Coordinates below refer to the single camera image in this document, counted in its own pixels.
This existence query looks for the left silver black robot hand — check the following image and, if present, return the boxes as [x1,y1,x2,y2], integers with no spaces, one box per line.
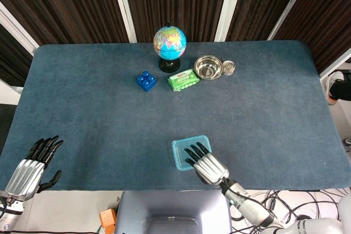
[4,135,64,201]

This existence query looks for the black floor cables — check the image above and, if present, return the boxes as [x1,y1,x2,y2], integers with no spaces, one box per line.
[230,189,351,234]

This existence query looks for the blue translucent plastic lid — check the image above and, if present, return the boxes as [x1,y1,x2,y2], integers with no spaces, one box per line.
[171,134,212,171]

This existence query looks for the blue table cloth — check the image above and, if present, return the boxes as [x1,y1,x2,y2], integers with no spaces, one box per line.
[0,39,345,192]

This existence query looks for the white orange sneaker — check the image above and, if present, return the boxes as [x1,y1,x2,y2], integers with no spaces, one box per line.
[325,71,351,106]

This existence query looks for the grey blue robot torso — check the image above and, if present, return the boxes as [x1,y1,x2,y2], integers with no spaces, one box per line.
[114,190,233,234]

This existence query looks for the orange wooden block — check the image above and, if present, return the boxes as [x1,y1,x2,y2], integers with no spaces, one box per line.
[99,208,117,234]

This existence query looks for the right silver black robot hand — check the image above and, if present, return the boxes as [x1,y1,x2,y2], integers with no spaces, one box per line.
[184,141,230,190]

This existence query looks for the green wet wipes pack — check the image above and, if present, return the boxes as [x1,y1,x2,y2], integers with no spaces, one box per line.
[167,69,200,92]

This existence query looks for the stainless steel bowl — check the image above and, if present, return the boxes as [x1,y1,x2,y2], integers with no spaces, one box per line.
[194,55,223,79]

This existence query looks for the white partition post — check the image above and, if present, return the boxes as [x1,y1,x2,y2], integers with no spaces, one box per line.
[109,0,137,43]
[214,0,246,42]
[267,0,315,41]
[0,2,39,54]

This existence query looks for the blue toy building block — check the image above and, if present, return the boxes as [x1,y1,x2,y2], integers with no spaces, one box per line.
[136,71,158,92]

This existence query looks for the desk globe on black stand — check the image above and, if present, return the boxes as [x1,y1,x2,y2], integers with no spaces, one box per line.
[152,22,188,72]

